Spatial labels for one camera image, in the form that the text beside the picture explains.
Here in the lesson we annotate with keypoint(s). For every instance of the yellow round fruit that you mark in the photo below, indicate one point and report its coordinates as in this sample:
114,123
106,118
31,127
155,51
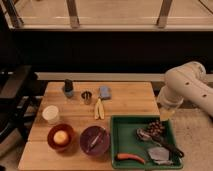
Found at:
61,138

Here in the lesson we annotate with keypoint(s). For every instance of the red bowl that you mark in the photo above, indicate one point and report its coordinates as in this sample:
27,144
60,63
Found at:
65,127

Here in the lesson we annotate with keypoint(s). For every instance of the blue sponge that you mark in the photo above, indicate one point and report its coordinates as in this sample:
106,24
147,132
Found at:
105,93

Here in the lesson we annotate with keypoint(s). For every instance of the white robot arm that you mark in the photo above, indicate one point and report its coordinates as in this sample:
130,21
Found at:
185,82

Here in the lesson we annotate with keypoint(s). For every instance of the purple bowl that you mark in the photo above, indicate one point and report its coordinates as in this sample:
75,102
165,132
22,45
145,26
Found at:
94,141

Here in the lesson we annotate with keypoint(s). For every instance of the dark chair at left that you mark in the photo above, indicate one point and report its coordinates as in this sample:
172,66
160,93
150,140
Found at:
15,97

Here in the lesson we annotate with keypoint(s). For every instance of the white cup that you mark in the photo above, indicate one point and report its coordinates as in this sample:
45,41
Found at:
51,114

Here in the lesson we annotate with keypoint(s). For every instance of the green plastic tray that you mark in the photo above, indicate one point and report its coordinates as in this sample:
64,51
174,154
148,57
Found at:
124,140

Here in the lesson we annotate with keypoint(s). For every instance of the black bottle on blue base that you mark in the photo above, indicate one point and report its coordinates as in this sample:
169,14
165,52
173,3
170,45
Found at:
68,88

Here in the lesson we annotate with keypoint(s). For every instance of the brown grape cluster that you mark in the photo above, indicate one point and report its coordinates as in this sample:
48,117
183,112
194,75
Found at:
155,128

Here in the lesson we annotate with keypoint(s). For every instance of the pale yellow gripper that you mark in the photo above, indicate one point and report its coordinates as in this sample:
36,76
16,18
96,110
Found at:
166,114

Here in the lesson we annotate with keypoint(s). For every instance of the grey crumpled cloth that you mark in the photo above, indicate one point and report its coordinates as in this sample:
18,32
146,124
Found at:
160,155

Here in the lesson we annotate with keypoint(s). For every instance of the small metal cup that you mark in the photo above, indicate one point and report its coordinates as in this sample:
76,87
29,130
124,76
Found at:
87,97

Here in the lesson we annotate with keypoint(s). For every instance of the black handled metal spoon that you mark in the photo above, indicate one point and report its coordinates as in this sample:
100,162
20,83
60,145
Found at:
145,136

